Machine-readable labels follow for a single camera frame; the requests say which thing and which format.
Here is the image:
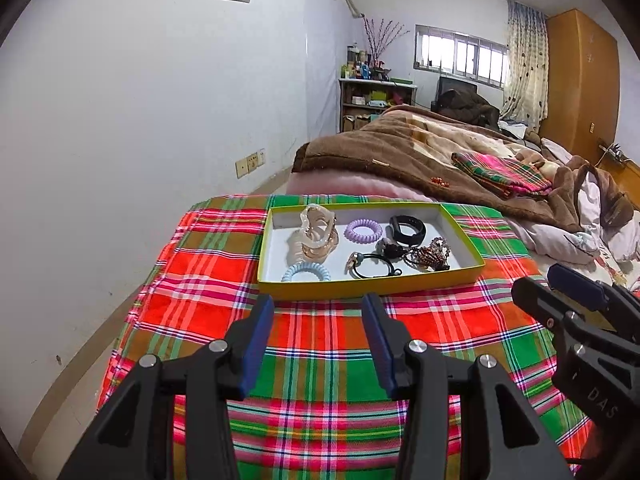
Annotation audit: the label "cluttered storage shelf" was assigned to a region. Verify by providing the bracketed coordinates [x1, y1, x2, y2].
[338, 76, 419, 134]

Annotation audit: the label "yellow-green cardboard box tray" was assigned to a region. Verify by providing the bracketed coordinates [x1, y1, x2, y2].
[256, 202, 487, 301]

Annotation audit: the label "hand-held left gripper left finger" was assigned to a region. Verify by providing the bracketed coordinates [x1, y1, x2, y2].
[57, 293, 276, 480]

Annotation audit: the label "dark red bead bracelet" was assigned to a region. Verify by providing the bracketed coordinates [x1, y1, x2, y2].
[402, 244, 452, 272]

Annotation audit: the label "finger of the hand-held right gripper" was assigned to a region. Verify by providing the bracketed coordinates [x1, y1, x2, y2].
[546, 263, 610, 312]
[511, 276, 591, 343]

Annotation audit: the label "gold charm black hair tie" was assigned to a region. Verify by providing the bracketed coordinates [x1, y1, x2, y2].
[347, 251, 404, 280]

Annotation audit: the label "white crumpled duvet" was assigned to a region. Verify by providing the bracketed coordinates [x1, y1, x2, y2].
[515, 137, 640, 293]

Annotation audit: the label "beige wall socket panel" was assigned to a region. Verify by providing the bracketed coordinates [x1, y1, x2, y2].
[235, 148, 267, 179]

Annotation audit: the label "black wristband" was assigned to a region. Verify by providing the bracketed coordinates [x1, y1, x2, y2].
[389, 214, 428, 247]

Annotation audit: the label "light blue spiral hair tie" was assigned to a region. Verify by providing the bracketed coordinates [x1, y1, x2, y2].
[281, 261, 332, 284]

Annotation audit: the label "barred window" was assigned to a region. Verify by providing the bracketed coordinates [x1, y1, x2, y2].
[413, 24, 511, 89]

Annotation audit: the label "wooden wardrobe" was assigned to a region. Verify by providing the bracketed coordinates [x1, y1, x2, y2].
[542, 8, 622, 162]

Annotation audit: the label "brown plush blanket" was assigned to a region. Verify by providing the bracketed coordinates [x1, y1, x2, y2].
[291, 104, 603, 233]

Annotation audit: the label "amber translucent hair claw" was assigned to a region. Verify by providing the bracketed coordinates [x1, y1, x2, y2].
[286, 204, 340, 267]

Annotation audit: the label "pink blossom branches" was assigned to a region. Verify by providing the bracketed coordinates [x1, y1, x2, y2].
[361, 15, 412, 70]

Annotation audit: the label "patterned curtain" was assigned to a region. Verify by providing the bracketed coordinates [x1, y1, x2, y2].
[499, 1, 550, 123]

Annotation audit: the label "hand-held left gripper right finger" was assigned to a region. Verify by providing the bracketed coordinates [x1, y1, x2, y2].
[361, 292, 576, 480]

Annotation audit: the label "black television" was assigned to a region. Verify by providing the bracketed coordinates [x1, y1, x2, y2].
[436, 76, 479, 106]

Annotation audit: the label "purple spiral hair tie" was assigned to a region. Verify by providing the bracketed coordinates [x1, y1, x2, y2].
[344, 218, 384, 244]

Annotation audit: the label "dark clothes pile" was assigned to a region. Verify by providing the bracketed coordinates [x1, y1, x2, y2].
[431, 88, 502, 129]

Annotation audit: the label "red green plaid bed cloth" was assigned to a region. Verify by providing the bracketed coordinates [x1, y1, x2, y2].
[95, 193, 602, 480]

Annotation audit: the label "folded plaid cloth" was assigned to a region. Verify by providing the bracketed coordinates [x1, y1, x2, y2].
[451, 151, 554, 200]

